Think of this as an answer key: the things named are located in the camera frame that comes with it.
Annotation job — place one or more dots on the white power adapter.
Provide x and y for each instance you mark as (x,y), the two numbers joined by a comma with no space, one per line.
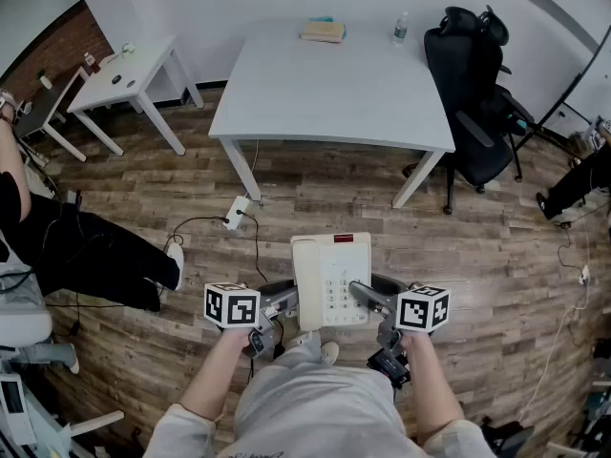
(584,275)

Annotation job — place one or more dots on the small brown bottle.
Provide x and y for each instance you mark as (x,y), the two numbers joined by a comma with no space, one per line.
(91,63)

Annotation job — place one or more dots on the small white ornament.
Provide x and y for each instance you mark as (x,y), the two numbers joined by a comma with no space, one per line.
(127,49)

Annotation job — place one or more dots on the person's grey trousers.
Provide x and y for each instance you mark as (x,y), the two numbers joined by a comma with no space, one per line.
(301,353)

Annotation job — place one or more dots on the white device with screen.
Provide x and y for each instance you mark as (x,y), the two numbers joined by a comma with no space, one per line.
(14,408)

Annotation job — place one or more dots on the white table surface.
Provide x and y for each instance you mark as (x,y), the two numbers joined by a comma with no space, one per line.
(334,93)

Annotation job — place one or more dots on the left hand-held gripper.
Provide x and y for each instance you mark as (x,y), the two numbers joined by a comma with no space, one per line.
(238,310)

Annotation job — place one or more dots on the person's right forearm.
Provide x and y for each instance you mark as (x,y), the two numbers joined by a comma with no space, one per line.
(432,389)

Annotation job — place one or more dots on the person's right shoe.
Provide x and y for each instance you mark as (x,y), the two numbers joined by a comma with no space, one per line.
(330,352)

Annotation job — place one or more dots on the black office chair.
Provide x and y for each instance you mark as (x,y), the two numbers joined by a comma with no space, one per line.
(458,79)

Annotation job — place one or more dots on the black box with screen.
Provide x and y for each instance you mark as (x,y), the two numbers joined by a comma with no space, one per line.
(389,368)

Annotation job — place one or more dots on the person's light grey shirt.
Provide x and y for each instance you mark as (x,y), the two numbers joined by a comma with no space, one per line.
(315,413)

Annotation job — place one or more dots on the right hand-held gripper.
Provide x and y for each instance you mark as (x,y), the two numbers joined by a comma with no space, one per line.
(422,310)

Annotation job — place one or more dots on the white chair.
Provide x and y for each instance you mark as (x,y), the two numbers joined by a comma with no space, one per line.
(24,322)

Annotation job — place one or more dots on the person's left forearm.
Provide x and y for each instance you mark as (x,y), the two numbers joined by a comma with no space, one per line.
(215,375)

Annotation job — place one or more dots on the small white side table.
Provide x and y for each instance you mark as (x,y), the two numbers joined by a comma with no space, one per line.
(129,77)

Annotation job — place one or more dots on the white power strip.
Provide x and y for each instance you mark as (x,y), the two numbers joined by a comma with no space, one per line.
(236,213)

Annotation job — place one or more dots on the tan hardcover book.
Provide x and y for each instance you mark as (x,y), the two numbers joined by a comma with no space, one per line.
(322,30)

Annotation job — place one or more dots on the grey top table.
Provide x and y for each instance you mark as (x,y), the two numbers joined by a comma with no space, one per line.
(48,103)

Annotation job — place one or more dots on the teal cloth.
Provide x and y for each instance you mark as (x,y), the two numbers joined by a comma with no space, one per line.
(322,18)

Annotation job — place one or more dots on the small white potted plant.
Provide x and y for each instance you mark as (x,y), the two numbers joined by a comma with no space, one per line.
(46,81)

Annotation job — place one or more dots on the white table black frame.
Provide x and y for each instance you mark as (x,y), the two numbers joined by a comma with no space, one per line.
(599,89)

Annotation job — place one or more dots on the clear water bottle green label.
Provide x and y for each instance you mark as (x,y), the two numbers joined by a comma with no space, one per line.
(400,31)

